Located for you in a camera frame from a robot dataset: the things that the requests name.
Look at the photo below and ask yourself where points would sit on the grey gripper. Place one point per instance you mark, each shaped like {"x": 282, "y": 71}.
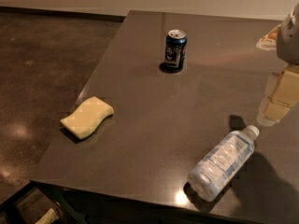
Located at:
{"x": 290, "y": 42}

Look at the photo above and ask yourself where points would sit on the blue plastic water bottle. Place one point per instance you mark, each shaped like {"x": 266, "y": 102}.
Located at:
{"x": 212, "y": 173}

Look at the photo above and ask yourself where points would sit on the blue pepsi can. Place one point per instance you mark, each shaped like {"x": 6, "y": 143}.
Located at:
{"x": 175, "y": 49}

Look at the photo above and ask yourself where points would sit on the yellow sponge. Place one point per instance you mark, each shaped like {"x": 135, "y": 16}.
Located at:
{"x": 87, "y": 117}

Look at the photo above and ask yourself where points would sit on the yellow object under table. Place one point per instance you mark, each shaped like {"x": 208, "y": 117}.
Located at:
{"x": 49, "y": 218}

